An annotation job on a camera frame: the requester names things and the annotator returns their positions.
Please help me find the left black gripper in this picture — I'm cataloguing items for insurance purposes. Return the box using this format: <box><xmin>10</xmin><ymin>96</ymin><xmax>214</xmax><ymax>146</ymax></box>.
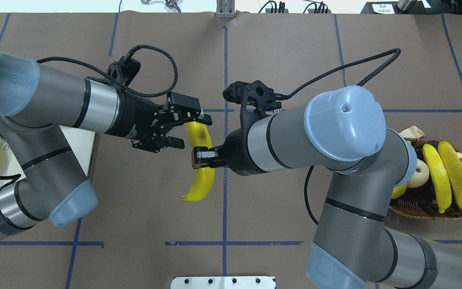
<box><xmin>122</xmin><ymin>92</ymin><xmax>213</xmax><ymax>153</ymax></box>

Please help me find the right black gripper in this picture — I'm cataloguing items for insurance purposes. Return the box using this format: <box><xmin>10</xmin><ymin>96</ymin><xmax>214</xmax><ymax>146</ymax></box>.
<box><xmin>191</xmin><ymin>128</ymin><xmax>255</xmax><ymax>176</ymax></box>

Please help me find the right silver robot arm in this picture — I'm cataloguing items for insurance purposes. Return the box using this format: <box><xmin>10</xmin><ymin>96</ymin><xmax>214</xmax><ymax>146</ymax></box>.
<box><xmin>192</xmin><ymin>81</ymin><xmax>462</xmax><ymax>289</ymax></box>

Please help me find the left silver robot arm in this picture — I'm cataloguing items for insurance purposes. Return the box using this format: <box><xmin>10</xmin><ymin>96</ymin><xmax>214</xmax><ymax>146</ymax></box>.
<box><xmin>0</xmin><ymin>53</ymin><xmax>212</xmax><ymax>240</ymax></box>

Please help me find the woven brown basket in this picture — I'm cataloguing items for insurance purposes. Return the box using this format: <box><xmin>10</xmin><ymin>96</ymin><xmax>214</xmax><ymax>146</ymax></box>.
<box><xmin>390</xmin><ymin>138</ymin><xmax>462</xmax><ymax>221</ymax></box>

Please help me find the yellow orange mango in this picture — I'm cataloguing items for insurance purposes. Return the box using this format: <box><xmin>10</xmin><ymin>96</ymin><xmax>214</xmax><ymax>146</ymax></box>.
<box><xmin>391</xmin><ymin>183</ymin><xmax>407</xmax><ymax>199</ymax></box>

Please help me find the small paper tag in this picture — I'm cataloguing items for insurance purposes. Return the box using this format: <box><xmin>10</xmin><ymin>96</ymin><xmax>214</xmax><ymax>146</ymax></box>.
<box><xmin>399</xmin><ymin>126</ymin><xmax>426</xmax><ymax>139</ymax></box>

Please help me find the pink white apple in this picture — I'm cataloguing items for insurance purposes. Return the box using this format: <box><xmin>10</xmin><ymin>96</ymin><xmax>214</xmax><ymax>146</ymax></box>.
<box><xmin>406</xmin><ymin>159</ymin><xmax>430</xmax><ymax>188</ymax></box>

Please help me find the aluminium frame post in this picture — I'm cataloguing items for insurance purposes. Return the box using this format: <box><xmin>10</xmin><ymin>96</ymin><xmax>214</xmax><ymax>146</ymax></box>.
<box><xmin>216</xmin><ymin>0</ymin><xmax>236</xmax><ymax>19</ymax></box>

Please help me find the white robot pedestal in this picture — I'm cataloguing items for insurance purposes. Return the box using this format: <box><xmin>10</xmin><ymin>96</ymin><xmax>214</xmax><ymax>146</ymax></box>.
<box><xmin>170</xmin><ymin>276</ymin><xmax>277</xmax><ymax>289</ymax></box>

